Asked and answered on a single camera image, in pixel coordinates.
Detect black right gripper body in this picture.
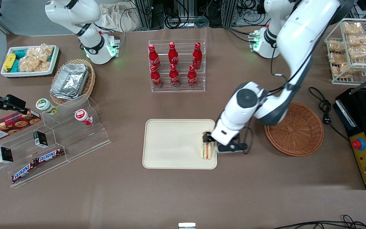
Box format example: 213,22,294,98
0,93,28,117

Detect triangle sandwich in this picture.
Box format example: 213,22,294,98
201,130,217,159

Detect cream plastic tray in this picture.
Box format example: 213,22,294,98
142,119,218,170

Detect round brown wicker basket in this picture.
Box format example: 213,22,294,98
264,102,324,156

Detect oval wicker basket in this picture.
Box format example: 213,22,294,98
50,59,96,105

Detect Walkers red cookie box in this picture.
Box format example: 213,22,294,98
0,110,41,143

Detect green lid white cup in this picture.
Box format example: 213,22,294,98
36,99,58,115

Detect white rectangular snack bin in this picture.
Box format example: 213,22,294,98
1,45,59,78

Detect clear bag rice crackers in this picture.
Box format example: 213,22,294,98
35,44,54,62
18,54,51,72

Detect yellow snack pack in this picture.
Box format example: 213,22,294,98
3,53,16,72

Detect small black box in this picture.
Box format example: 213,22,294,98
33,131,48,147
0,146,13,164

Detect aluminium foil container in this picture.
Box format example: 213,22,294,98
50,64,90,100

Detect clear acrylic bottle rack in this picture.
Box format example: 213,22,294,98
148,39,206,93

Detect red Coca-Cola bottle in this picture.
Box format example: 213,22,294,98
169,64,180,88
168,42,179,67
148,44,160,70
192,42,202,69
150,65,163,88
187,65,198,88

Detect Snickers chocolate bar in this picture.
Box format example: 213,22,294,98
36,147,65,163
11,161,39,184

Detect clear acrylic stepped stand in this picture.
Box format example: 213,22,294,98
0,94,111,188

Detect red lid white cup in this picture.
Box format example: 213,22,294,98
75,109,93,125

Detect black yellow-panel appliance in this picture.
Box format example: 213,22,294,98
333,87,366,190

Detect clear bag fried snack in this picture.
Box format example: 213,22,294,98
342,22,363,35
348,34,366,48
329,40,346,53
348,45,366,60
339,62,353,78
329,52,349,66

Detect beige cloth bag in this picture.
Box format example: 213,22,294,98
100,3,140,32

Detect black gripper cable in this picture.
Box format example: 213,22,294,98
239,127,254,155

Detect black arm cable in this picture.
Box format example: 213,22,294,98
269,48,301,96

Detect black power cable with plug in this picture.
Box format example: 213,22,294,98
308,87,350,142

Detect black cable bundle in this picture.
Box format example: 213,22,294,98
163,13,209,30

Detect black floor-edge cables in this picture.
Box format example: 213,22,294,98
272,215,366,229

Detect white wire basket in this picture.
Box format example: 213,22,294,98
325,18,366,85

